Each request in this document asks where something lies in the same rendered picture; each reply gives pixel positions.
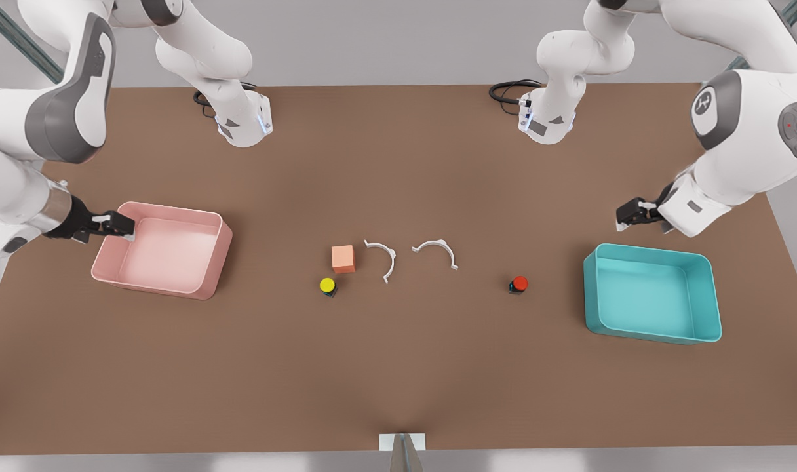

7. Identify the silver frame post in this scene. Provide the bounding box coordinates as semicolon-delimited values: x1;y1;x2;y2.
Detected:
726;0;797;71
0;0;65;84
379;433;427;472

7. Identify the white curved clip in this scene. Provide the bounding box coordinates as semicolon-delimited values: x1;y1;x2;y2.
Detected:
364;240;397;284
412;239;459;271

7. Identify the blue storage box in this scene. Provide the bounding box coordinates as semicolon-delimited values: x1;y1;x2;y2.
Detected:
583;243;723;345

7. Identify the black cable loop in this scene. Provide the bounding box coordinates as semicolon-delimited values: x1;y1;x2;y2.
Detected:
489;79;545;117
193;81;258;119

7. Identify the pink storage box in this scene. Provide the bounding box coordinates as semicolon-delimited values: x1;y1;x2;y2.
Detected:
91;201;233;301

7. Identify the orange cube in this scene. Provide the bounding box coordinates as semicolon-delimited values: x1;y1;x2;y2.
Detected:
331;245;357;275

